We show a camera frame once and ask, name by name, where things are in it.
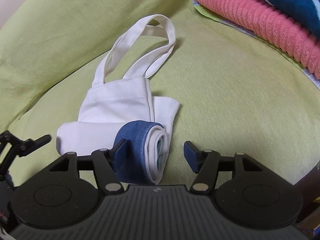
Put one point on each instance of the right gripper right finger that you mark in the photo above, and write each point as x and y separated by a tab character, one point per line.
203	163

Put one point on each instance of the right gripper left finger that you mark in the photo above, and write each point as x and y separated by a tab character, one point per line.
105	163

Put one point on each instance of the pink ribbed rolled towel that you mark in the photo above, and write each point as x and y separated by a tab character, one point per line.
262	22

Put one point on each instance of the white printed canvas shopping bag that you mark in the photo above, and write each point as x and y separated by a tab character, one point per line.
126	109

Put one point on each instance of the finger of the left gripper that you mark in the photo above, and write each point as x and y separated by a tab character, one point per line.
20	148

